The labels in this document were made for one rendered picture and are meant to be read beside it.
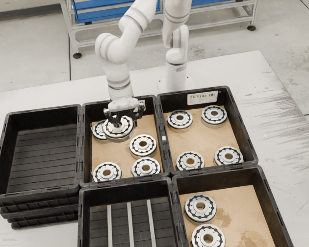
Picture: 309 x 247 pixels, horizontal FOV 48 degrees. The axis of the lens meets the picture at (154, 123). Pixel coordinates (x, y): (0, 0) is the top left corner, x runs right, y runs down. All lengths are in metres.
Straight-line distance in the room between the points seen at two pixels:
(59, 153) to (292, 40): 2.57
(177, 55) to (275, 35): 2.11
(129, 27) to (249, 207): 0.69
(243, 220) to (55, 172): 0.69
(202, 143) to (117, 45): 0.59
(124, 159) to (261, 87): 0.83
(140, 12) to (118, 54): 0.14
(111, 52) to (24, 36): 2.88
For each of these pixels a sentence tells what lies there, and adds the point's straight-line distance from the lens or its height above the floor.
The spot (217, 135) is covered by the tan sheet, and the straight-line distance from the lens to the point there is 1.40.
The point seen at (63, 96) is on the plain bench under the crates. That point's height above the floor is 0.70.
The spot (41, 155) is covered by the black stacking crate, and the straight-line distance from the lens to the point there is 1.43.
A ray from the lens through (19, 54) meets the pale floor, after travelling 3.56.
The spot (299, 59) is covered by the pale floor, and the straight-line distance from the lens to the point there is 3.26.
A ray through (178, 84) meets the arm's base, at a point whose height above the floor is 0.86.
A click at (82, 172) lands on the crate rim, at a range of 1.21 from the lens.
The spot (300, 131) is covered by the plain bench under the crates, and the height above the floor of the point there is 0.70.
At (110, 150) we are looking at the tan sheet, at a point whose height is 0.83.
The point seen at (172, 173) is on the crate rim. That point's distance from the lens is 1.16.
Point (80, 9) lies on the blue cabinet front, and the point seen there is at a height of 0.44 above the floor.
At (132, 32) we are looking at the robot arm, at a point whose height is 1.36.
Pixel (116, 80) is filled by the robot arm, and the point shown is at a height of 1.24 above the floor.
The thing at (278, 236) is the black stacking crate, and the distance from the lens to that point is 1.14.
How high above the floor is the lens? 1.89
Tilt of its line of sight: 47 degrees down
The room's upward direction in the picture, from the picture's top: 5 degrees counter-clockwise
